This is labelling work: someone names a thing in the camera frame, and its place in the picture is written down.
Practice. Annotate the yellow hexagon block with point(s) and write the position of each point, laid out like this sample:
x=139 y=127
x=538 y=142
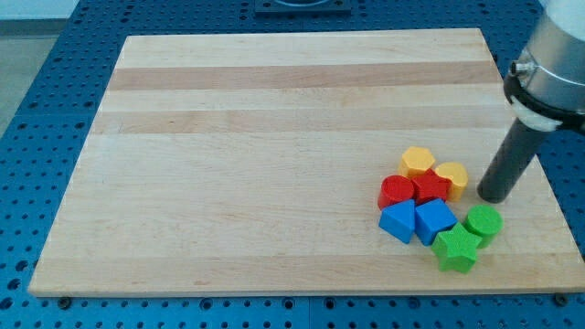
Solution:
x=415 y=161

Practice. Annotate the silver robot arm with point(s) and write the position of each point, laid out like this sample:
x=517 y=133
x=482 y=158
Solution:
x=545 y=84

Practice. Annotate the red star block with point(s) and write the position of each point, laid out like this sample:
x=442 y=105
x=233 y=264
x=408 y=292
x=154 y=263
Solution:
x=430 y=186

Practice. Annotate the green star block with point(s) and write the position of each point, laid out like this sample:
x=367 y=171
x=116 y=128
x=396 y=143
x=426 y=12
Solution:
x=456 y=249

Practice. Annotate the wooden board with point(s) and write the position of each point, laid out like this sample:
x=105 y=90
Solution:
x=250 y=164

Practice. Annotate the red cylinder block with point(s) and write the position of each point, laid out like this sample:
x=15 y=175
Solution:
x=395 y=189

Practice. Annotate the blue triangle block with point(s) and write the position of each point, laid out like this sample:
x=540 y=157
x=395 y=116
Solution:
x=398 y=220

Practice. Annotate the blue cube block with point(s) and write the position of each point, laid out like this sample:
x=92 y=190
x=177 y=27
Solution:
x=431 y=218

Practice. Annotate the yellow heart block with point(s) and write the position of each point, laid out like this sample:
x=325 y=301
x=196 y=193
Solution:
x=457 y=174

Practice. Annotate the green cylinder block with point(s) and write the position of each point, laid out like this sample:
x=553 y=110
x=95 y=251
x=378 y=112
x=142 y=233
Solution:
x=485 y=222

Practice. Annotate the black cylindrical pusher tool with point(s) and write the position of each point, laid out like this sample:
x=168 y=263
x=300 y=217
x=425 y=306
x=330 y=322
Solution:
x=515 y=153

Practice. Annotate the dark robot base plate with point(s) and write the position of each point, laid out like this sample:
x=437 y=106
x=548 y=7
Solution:
x=274 y=7

